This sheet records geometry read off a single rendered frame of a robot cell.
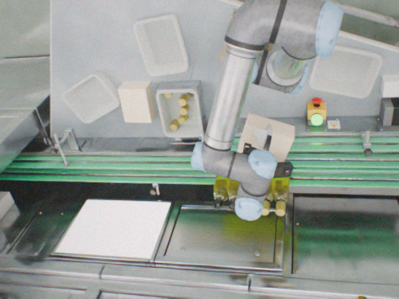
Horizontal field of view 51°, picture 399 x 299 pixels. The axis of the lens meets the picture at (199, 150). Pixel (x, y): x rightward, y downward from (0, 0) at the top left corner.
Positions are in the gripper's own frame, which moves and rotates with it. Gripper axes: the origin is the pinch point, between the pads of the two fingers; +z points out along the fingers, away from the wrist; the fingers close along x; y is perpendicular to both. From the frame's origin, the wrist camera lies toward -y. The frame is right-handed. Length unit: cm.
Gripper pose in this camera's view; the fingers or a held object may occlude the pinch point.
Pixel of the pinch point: (265, 142)
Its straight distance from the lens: 143.1
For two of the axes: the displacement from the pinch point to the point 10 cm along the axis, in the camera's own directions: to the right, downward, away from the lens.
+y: -9.6, -2.9, 0.3
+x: -2.1, 7.6, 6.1
